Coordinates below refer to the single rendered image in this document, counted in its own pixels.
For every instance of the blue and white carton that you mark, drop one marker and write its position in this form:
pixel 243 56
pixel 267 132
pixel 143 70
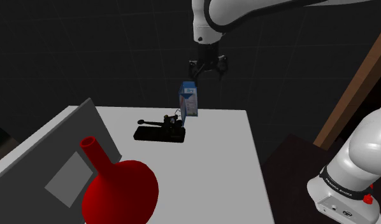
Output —
pixel 188 100

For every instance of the black lever tool on base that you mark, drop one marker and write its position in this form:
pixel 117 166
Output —
pixel 159 134

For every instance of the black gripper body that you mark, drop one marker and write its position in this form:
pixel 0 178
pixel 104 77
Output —
pixel 208 52

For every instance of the dark robot stand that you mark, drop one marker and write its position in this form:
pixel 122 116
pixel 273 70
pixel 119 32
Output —
pixel 290 183

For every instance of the grey box appliance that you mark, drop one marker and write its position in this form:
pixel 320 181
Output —
pixel 26 183

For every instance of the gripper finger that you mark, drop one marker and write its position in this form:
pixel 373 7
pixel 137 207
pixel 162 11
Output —
pixel 222 63
pixel 194 69

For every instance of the red round vase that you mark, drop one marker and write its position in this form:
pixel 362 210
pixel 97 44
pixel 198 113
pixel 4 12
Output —
pixel 125 189

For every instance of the brown wooden board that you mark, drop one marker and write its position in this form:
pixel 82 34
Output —
pixel 355 90

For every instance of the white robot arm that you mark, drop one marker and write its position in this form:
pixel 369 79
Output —
pixel 361 161

